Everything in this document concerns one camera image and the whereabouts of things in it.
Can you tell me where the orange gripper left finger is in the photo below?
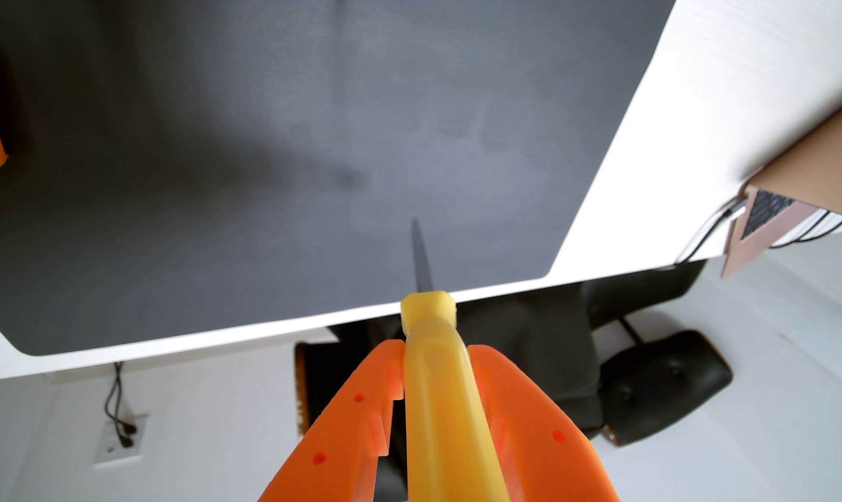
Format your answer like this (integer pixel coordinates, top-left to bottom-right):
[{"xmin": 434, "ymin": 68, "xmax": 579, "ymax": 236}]
[{"xmin": 259, "ymin": 339, "xmax": 407, "ymax": 502}]

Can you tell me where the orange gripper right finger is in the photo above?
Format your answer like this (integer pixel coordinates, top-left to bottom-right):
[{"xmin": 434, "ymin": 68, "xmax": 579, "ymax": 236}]
[{"xmin": 467, "ymin": 343, "xmax": 621, "ymax": 502}]

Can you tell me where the yellow handled screwdriver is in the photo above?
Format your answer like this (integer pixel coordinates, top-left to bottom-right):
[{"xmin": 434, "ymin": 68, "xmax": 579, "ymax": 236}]
[{"xmin": 399, "ymin": 217, "xmax": 513, "ymax": 502}]

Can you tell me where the black leather stool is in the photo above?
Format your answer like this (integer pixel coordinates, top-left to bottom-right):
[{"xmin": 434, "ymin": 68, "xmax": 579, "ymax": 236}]
[{"xmin": 580, "ymin": 258, "xmax": 735, "ymax": 448}]

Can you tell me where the white floor power outlet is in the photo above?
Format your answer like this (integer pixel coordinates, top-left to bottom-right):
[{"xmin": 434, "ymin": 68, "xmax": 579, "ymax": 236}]
[{"xmin": 92, "ymin": 414, "xmax": 149, "ymax": 467}]

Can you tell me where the dark grey textured mat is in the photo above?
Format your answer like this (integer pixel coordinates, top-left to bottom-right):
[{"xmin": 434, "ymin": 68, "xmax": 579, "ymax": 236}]
[{"xmin": 0, "ymin": 0, "xmax": 677, "ymax": 357}]

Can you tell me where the brown cardboard box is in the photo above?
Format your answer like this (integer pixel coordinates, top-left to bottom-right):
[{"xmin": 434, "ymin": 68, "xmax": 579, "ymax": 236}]
[{"xmin": 720, "ymin": 89, "xmax": 842, "ymax": 279}]

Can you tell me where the black power plug cable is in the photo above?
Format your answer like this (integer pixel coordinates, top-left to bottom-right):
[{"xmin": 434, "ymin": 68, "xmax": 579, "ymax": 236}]
[{"xmin": 103, "ymin": 361, "xmax": 139, "ymax": 449}]

